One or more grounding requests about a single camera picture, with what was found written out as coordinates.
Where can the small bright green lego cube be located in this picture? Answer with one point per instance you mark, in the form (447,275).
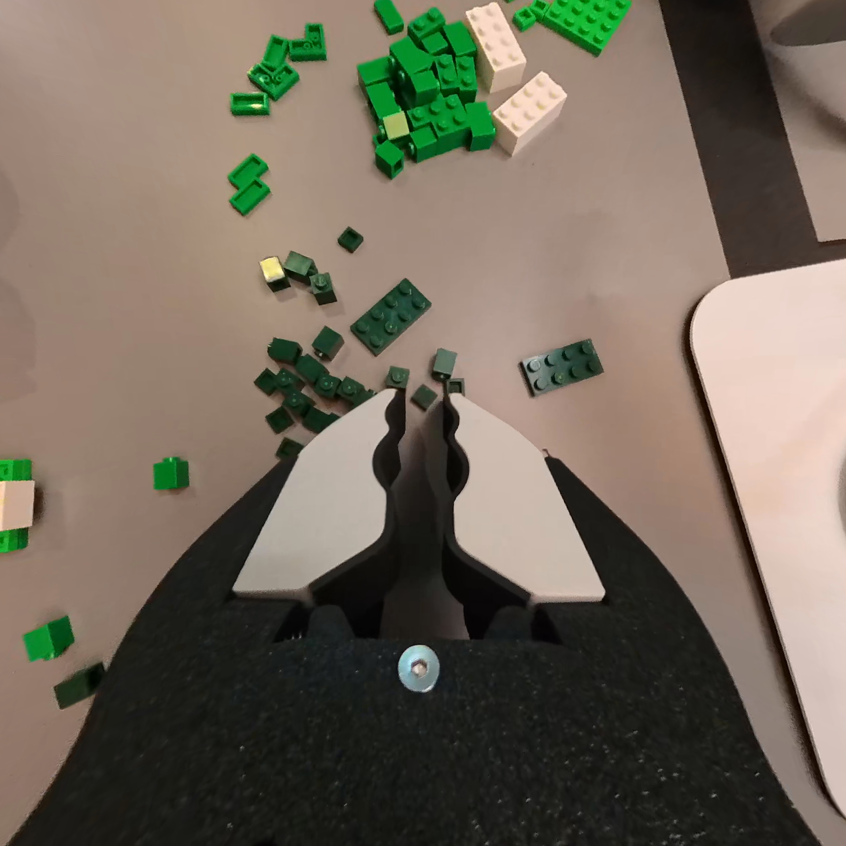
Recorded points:
(49,639)
(171,473)

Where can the pile of bright green lego pieces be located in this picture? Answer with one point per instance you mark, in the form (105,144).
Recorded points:
(436,79)

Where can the green lego base, tan brick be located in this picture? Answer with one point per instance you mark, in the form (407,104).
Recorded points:
(13,505)

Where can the small dark green lego piece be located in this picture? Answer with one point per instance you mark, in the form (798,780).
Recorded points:
(423,397)

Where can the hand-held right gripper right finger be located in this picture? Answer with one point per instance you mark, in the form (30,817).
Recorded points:
(522,522)

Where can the white round-cornered base plate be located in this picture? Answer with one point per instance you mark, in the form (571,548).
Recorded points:
(780,502)

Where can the scattered dark green lego pieces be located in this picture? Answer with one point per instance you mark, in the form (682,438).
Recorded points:
(344,344)

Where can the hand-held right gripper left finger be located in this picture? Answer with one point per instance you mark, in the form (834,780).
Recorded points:
(324,516)

